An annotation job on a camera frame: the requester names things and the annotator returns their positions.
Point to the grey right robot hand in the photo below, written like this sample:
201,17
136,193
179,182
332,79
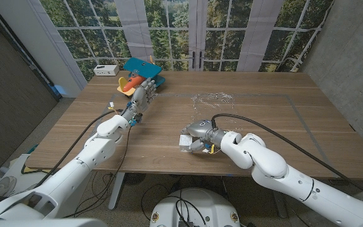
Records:
205,129

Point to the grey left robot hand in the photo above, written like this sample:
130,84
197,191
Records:
140,99

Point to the small white cube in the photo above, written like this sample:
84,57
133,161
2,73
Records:
184,141

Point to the clear plastic wrap sheet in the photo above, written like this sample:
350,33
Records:
213,105

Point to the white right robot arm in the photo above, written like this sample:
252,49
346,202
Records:
269,167

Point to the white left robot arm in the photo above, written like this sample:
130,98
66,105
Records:
96,154

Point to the teal and orange toy plane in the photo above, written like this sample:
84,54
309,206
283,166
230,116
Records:
142,67

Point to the white power box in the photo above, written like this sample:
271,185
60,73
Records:
106,70

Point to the printed window forest backdrop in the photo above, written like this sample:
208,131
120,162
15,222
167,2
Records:
169,31

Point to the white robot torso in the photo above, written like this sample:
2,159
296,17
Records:
197,208

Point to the black ribbed round object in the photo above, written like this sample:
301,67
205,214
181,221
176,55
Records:
134,178

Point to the white table leg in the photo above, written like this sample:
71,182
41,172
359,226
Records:
117,192

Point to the grey table leg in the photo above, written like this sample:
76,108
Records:
279,205

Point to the grey sneaker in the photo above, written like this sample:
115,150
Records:
27,190
4,186

